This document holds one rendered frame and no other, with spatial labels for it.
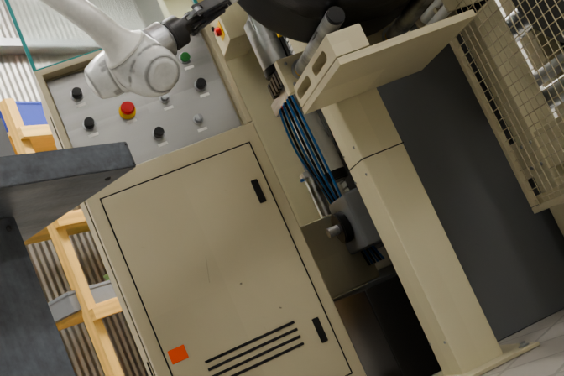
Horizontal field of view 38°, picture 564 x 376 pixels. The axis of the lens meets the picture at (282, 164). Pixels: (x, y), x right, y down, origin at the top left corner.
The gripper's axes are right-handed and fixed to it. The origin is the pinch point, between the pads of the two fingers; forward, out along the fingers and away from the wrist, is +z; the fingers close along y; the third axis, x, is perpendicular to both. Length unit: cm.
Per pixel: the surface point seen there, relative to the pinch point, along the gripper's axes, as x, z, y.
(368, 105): 38, 21, 26
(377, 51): 32.3, 13.4, -10.4
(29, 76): -151, 4, 387
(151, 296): 42, -53, 60
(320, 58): 24.1, 6.5, 0.8
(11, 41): -172, 5, 367
